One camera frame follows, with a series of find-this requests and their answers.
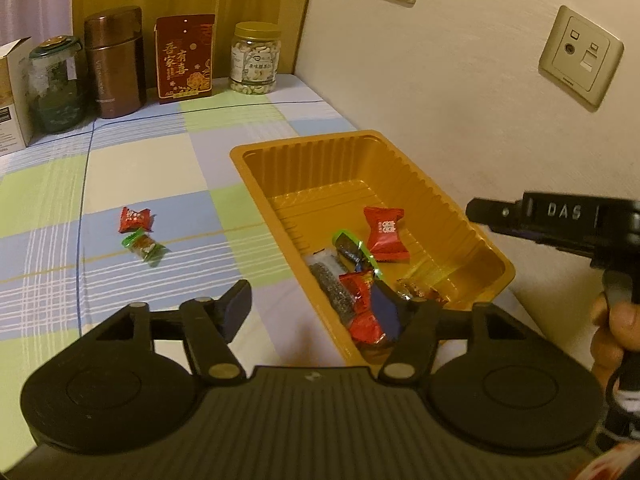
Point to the beige wall data socket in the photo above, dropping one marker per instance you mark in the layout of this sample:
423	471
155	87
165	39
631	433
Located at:
580	55

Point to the brown gold candy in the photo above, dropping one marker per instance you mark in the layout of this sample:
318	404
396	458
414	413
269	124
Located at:
422	291

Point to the person's right hand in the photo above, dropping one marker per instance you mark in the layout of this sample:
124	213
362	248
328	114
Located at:
617	327

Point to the orange plastic tray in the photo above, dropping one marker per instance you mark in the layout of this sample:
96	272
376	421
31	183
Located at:
440	200

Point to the brown metal canister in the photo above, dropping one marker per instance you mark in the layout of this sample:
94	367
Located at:
112	60

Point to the grey silver candy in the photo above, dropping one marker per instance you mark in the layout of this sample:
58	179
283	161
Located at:
331	290

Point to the small red candy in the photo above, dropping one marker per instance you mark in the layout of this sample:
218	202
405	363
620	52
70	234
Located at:
134	219

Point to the red gift box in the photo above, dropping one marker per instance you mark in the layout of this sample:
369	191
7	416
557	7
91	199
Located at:
184	57

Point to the large red candy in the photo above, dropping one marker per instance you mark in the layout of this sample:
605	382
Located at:
385	235

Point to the green wrapped candy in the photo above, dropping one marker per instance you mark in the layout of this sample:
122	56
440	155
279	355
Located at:
145	248

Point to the clear plastic nut jar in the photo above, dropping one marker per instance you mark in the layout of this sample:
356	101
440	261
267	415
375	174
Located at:
254	57

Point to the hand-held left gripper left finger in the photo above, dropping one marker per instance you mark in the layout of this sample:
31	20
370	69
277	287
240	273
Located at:
236	305

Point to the red and silver candy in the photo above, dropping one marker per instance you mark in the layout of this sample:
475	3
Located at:
357	286

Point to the glass jar with green lid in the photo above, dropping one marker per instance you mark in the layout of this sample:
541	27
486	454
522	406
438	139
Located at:
55	85

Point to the dark red foil candy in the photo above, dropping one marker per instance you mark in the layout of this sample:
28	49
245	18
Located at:
367	330

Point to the green-edged dark candy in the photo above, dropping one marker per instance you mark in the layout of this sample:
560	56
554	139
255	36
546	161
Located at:
352	251

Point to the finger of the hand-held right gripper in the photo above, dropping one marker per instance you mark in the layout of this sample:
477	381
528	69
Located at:
492	214

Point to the pink curtain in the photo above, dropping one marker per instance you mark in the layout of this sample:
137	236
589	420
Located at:
30	0

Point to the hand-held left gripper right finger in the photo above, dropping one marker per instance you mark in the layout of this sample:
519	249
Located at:
386	311

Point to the white cardboard box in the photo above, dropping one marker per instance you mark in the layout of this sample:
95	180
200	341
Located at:
12	95

